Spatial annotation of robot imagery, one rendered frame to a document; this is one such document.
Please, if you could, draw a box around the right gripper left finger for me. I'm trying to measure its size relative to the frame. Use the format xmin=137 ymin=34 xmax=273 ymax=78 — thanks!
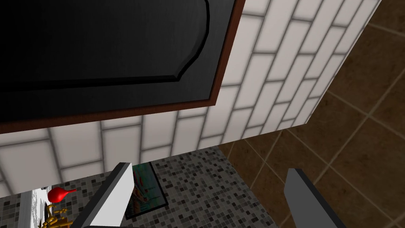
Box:
xmin=70 ymin=162 xmax=135 ymax=228

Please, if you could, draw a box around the black door leaf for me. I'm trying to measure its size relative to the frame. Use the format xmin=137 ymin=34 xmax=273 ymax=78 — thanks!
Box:
xmin=0 ymin=0 xmax=236 ymax=124

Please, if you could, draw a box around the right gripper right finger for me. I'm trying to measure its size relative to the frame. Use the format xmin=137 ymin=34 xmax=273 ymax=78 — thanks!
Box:
xmin=283 ymin=168 xmax=348 ymax=228

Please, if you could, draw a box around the framed picture on wall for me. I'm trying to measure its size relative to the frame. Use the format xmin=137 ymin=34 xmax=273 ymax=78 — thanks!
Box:
xmin=125 ymin=161 xmax=168 ymax=220

